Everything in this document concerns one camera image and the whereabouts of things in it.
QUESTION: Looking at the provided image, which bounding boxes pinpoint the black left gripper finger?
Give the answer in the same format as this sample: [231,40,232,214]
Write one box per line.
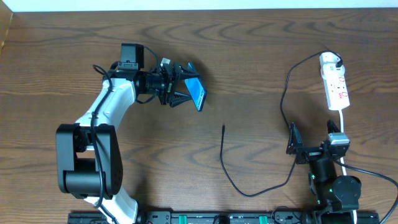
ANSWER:
[178,63,200,78]
[169,91,192,108]

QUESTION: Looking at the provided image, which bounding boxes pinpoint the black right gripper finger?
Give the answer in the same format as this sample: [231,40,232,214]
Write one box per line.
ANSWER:
[326,119,341,134]
[286,122,303,155]

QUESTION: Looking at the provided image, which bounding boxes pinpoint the blue smartphone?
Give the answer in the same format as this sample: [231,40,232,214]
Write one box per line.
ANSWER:
[185,78,207,111]

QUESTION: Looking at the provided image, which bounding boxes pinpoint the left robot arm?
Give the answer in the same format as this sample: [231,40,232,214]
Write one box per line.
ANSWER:
[55,43,200,223]

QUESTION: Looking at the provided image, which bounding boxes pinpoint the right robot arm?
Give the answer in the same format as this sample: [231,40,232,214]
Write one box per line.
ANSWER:
[286,120,361,223]

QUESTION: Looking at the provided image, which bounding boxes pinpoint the white USB charger plug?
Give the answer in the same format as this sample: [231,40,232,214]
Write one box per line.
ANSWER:
[319,52,343,72]

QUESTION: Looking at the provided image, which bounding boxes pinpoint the white power strip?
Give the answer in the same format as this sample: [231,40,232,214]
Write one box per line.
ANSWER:
[320,63,350,111]

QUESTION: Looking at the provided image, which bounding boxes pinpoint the cardboard side panel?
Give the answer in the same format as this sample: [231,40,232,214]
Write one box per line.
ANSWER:
[0,0,14,50]

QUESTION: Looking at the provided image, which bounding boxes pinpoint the black charger cable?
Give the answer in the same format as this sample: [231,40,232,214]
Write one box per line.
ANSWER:
[220,50,344,198]

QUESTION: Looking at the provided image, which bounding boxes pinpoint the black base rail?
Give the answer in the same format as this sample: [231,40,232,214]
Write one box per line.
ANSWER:
[66,210,379,224]

